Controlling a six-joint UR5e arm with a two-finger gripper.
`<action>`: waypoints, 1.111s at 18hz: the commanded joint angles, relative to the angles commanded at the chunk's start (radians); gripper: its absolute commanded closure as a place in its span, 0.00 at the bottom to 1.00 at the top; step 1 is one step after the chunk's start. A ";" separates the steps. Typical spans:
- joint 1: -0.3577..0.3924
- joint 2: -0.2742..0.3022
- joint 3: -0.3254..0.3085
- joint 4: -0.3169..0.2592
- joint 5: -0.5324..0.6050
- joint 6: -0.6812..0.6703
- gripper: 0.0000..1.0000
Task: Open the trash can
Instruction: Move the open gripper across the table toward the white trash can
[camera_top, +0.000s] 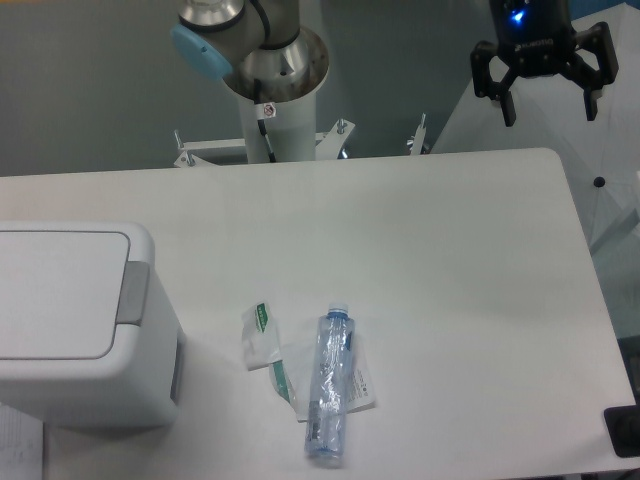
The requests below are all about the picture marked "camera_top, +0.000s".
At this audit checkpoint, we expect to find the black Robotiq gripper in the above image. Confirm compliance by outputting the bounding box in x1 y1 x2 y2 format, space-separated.
470 0 619 127

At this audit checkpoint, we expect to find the white push-lid trash can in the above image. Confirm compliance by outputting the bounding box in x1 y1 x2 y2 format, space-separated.
1 221 186 429

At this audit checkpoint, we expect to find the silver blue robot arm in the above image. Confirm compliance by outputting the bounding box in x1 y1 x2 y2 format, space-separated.
170 1 619 126

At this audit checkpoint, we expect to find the white Superior umbrella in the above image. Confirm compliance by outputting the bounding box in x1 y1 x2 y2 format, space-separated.
433 3 639 243

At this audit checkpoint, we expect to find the crushed clear plastic bottle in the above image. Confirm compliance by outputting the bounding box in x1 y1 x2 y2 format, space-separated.
304 303 355 464

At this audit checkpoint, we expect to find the black device at table edge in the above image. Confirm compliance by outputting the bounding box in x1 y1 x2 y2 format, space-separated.
604 405 640 458

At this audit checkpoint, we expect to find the white green wrapper packet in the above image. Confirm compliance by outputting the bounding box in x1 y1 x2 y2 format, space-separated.
241 301 282 371

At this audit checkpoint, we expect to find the clear plastic bag with label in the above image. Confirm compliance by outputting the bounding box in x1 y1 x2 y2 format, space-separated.
269 336 376 423

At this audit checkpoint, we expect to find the printed paper sheet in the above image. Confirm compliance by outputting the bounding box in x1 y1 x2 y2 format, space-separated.
0 405 44 480

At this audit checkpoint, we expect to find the white metal base frame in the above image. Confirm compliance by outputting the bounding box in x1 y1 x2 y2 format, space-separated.
173 113 431 168

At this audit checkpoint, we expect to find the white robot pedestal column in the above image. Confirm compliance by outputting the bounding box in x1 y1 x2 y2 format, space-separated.
236 93 316 164

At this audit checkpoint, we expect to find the black cable on pedestal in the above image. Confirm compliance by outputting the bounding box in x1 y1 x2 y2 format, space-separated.
252 78 278 164

